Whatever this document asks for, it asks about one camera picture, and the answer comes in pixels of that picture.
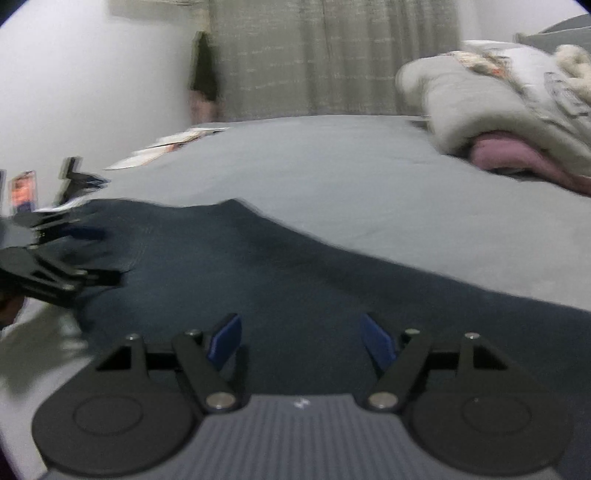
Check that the grey folded duvet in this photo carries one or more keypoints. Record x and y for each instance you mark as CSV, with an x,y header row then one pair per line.
x,y
452,101

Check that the pink blanket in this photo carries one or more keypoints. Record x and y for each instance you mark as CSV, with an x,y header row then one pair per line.
x,y
517,157

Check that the dark hanging garment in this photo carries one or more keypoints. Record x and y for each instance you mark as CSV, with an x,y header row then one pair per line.
x,y
205,69

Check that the floral patterned cloth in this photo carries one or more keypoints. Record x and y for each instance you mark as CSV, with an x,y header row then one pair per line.
x,y
478,62

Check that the smartphone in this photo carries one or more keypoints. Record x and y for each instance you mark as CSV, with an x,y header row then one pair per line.
x,y
24,191

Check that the white plush toy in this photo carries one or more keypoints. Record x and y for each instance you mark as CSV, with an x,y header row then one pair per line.
x,y
575,64

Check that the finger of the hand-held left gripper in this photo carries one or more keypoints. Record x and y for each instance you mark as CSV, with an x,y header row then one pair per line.
x,y
46,277
60,228

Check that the grey star print curtain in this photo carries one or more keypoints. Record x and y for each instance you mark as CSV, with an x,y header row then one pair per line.
x,y
332,55

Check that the small black tripod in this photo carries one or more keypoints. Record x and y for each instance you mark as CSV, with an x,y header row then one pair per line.
x,y
76,180

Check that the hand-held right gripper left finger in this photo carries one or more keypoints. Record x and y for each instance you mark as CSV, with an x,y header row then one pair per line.
x,y
226,341

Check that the dark grey headboard cushion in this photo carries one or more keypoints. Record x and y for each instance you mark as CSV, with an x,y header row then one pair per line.
x,y
563,32

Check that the dark blue denim jeans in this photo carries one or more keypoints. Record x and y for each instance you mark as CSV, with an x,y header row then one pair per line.
x,y
300,286

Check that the pink hanging garment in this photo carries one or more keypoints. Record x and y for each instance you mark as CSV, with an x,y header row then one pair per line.
x,y
203,108

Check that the open book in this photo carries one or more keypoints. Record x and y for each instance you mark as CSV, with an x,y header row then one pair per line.
x,y
157,150

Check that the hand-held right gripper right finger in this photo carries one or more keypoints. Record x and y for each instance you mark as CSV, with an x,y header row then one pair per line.
x,y
378,341

